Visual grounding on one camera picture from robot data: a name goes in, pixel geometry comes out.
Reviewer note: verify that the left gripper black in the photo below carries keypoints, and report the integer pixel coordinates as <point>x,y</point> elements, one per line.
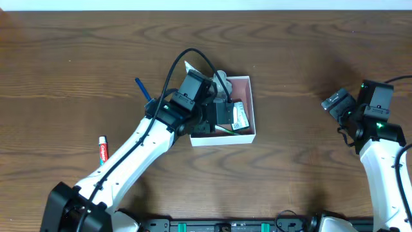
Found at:
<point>223,113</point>

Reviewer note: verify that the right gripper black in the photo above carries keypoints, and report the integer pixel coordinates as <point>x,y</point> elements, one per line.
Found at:
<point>337,101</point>

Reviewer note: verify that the green white toothbrush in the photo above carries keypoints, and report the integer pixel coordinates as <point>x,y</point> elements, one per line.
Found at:
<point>217,127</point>

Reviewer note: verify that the clear pump soap bottle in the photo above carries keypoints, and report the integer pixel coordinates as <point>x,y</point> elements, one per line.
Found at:
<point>224,87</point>

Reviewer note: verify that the green soap box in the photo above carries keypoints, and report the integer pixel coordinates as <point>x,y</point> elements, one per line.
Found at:
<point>240,117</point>

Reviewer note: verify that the white conditioner tube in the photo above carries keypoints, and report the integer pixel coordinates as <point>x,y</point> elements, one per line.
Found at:
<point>189,67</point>

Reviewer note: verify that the blue disposable razor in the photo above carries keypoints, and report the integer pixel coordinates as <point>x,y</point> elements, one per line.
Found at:
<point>143,90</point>

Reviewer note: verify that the teal toothpaste tube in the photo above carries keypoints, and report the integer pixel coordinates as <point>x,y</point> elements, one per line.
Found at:
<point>103,150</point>

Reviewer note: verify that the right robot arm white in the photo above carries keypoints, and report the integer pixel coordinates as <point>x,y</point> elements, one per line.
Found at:
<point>381,147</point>

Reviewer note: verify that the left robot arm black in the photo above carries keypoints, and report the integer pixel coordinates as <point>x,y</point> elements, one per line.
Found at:
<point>92,204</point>

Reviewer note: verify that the white box pink interior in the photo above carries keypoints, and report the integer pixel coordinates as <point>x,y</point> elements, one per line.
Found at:
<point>241,91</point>

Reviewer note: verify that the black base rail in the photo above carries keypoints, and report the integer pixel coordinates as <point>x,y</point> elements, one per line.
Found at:
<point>284,221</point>

